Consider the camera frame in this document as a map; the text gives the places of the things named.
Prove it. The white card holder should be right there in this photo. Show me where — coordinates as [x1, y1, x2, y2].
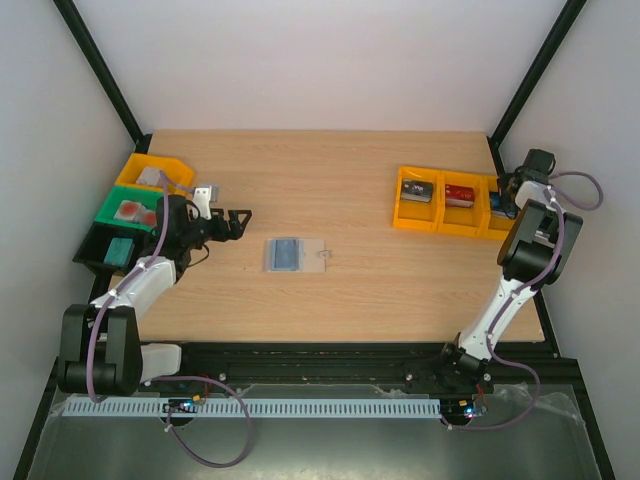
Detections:
[263, 237, 332, 273]

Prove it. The blue card stack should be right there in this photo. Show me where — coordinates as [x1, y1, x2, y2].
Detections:
[489, 191, 508, 218]

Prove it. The black card stack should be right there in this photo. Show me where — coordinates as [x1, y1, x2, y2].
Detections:
[400, 179, 434, 203]

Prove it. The holder with red card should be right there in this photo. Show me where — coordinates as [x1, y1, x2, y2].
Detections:
[113, 200, 142, 223]

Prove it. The grey holder in yellow bin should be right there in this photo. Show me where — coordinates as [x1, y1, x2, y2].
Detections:
[135, 166, 163, 187]

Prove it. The left black frame post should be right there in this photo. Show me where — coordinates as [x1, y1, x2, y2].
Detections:
[53, 0, 152, 153]

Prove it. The red card stack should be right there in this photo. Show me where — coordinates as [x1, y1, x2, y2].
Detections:
[444, 184, 475, 208]

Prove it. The yellow bin with blue cards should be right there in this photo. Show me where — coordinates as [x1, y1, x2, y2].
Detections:
[484, 176, 515, 241]

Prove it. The green bin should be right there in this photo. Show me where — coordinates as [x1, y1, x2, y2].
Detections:
[95, 186, 162, 231]

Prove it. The black frame post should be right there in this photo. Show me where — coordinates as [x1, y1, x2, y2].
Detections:
[488, 0, 587, 149]
[53, 0, 152, 153]

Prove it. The right black frame post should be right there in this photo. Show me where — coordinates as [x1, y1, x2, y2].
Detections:
[488, 0, 587, 149]

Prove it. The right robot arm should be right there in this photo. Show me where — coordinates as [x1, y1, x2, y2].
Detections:
[434, 149, 583, 392]

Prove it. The purple cable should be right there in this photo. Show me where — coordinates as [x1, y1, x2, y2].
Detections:
[85, 172, 254, 469]
[439, 171, 605, 432]

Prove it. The yellow bin with red cards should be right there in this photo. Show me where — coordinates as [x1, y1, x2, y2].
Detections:
[437, 170, 489, 238]

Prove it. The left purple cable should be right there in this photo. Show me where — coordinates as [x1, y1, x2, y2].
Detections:
[85, 172, 254, 469]

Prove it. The teal holder in black bin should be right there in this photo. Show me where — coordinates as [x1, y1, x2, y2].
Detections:
[103, 237, 134, 267]

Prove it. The yellow bin far left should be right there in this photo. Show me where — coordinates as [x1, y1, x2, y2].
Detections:
[115, 153, 195, 195]

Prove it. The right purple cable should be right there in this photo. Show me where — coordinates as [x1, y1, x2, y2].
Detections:
[439, 171, 605, 432]

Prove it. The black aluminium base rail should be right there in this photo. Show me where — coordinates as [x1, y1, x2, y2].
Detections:
[49, 341, 581, 396]

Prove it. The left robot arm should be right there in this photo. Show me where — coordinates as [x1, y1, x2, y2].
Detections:
[57, 194, 252, 403]

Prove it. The yellow bin with black cards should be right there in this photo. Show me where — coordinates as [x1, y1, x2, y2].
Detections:
[393, 166, 444, 232]

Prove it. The white slotted cable duct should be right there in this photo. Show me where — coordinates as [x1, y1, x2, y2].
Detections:
[57, 397, 441, 419]

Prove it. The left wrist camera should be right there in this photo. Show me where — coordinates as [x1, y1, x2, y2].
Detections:
[192, 184, 219, 220]

